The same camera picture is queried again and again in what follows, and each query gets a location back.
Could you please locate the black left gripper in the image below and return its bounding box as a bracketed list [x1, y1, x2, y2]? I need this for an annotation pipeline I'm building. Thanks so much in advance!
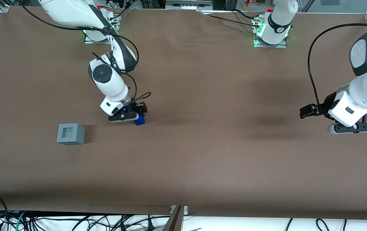
[300, 91, 345, 122]

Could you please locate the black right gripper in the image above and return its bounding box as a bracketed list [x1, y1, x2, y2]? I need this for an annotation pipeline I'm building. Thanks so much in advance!
[123, 101, 148, 115]

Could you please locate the gray square base block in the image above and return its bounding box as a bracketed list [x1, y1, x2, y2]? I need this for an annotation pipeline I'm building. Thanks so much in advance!
[56, 123, 86, 146]

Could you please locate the aluminium profile bar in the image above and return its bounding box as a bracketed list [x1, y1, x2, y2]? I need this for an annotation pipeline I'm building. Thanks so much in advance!
[162, 205, 184, 231]

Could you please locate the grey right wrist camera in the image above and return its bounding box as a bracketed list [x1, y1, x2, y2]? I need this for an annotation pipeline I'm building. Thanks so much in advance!
[108, 110, 139, 123]

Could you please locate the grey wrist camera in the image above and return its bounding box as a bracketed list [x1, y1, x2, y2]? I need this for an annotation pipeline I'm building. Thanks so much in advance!
[108, 110, 139, 123]
[328, 122, 367, 135]

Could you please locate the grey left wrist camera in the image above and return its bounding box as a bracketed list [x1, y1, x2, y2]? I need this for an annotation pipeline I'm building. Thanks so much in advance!
[328, 122, 367, 135]

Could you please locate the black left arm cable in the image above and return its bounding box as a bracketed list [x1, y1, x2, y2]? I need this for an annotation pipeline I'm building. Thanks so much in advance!
[308, 22, 367, 113]

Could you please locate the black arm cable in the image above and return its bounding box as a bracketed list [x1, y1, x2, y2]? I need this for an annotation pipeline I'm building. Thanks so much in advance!
[17, 0, 152, 104]
[308, 22, 367, 113]

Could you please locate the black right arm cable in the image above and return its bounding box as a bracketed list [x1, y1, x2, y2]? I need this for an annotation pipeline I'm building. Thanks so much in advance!
[17, 0, 152, 104]

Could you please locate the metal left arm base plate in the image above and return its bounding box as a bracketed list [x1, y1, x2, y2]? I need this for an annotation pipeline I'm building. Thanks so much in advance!
[253, 17, 288, 49]

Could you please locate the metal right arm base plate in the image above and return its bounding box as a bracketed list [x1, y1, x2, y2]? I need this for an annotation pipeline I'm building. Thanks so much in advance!
[84, 14, 120, 44]

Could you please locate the black base connector cable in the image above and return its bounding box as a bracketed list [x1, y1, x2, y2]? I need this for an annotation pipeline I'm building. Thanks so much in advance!
[106, 0, 136, 23]

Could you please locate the metal table edge bracket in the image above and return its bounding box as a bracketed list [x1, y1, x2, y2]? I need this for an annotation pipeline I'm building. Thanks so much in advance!
[170, 205, 189, 215]

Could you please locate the aluminium frame rail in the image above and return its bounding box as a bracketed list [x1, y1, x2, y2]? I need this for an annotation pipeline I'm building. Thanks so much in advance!
[165, 0, 213, 11]

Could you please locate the thick black table cable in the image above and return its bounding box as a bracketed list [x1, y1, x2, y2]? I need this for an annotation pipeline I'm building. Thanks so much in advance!
[233, 9, 261, 22]

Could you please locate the thin black table cable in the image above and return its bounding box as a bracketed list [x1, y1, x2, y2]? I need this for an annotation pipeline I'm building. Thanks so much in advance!
[203, 13, 257, 27]

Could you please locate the teal floor cable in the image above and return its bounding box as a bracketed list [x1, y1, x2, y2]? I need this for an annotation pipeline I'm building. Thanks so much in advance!
[10, 211, 27, 231]

